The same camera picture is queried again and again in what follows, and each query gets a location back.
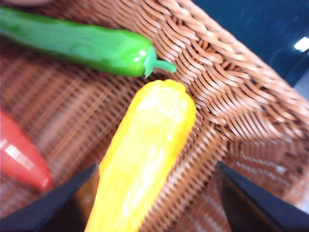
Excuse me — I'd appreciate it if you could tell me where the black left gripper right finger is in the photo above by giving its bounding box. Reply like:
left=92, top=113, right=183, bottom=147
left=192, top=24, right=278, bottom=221
left=215, top=161, right=309, bottom=232

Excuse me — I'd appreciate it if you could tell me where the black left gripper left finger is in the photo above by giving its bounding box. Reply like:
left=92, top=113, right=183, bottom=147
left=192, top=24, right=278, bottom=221
left=0, top=163, right=100, bottom=232

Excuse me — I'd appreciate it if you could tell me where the yellow corn cob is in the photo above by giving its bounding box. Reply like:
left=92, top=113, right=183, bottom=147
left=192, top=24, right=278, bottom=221
left=84, top=79, right=197, bottom=232

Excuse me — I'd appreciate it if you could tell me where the brown wicker basket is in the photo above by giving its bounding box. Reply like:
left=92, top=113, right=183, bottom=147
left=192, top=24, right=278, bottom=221
left=0, top=0, right=309, bottom=232

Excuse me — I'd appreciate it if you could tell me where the orange carrot with green leaves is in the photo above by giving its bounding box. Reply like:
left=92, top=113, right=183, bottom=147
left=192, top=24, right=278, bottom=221
left=0, top=110, right=53, bottom=191

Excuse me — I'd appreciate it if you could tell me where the green chili pepper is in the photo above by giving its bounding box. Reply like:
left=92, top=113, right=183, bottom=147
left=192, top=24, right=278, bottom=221
left=0, top=6, right=177, bottom=78

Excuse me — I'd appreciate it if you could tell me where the brown egg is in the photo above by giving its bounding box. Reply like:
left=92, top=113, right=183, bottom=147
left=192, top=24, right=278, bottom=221
left=3, top=0, right=53, bottom=6

